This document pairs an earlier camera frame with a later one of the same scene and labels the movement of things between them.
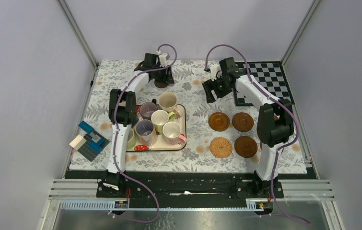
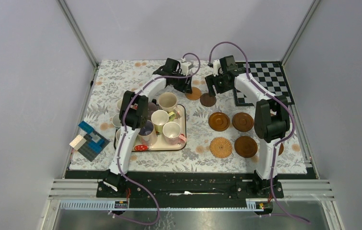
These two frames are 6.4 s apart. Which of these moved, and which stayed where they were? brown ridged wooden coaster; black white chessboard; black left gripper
Moved: black left gripper
Stayed: brown ridged wooden coaster; black white chessboard
